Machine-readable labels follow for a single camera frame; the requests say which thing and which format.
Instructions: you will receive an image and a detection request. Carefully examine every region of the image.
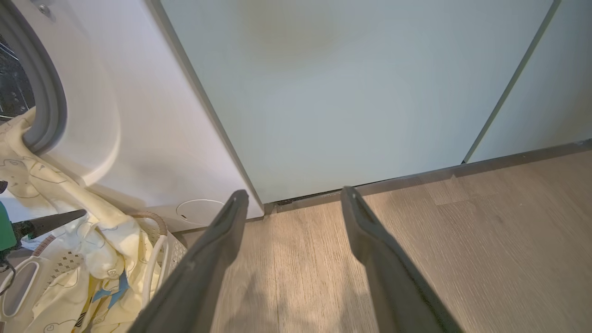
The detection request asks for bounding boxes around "round white filter cover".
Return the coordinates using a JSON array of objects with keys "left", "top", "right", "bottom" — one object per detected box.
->
[{"left": 176, "top": 199, "right": 226, "bottom": 228}]

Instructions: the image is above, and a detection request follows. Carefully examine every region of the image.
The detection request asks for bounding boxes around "white front-load washing machine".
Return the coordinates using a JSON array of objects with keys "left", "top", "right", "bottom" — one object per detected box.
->
[{"left": 0, "top": 0, "right": 265, "bottom": 233}]

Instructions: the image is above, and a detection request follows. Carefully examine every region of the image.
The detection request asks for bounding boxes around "small blue garment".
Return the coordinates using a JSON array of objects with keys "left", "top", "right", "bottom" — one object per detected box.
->
[{"left": 90, "top": 271, "right": 130, "bottom": 308}]

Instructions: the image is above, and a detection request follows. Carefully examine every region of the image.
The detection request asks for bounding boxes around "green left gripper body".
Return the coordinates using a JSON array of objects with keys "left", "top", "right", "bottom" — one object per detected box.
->
[{"left": 0, "top": 201, "right": 17, "bottom": 253}]

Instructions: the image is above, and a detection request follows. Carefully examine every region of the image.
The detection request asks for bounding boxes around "pale yellow printed garment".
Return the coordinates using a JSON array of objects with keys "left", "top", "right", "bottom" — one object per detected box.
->
[{"left": 0, "top": 107, "right": 163, "bottom": 333}]

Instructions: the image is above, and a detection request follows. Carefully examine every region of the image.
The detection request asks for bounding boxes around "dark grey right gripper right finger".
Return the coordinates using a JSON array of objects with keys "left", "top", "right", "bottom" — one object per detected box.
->
[{"left": 341, "top": 186, "right": 465, "bottom": 333}]

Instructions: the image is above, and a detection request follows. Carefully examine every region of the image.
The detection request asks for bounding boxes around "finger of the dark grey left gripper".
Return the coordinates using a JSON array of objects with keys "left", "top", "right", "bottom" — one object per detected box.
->
[{"left": 12, "top": 209, "right": 87, "bottom": 239}]

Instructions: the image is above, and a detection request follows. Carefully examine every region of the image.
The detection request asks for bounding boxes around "pale teal cabinet front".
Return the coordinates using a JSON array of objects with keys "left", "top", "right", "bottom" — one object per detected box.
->
[
  {"left": 465, "top": 0, "right": 592, "bottom": 164},
  {"left": 160, "top": 0, "right": 562, "bottom": 205}
]

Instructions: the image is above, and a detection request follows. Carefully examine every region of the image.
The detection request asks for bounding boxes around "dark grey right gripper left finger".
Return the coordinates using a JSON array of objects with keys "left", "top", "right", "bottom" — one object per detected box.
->
[{"left": 127, "top": 190, "right": 250, "bottom": 333}]

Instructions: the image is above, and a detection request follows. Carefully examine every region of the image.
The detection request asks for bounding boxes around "dark grey cabinet plinth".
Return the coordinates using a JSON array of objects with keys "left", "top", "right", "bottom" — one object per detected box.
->
[{"left": 264, "top": 139, "right": 592, "bottom": 215}]

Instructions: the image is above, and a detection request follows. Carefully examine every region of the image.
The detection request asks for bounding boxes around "cream perforated laundry basket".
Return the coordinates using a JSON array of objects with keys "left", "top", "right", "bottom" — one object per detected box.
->
[{"left": 0, "top": 210, "right": 188, "bottom": 333}]

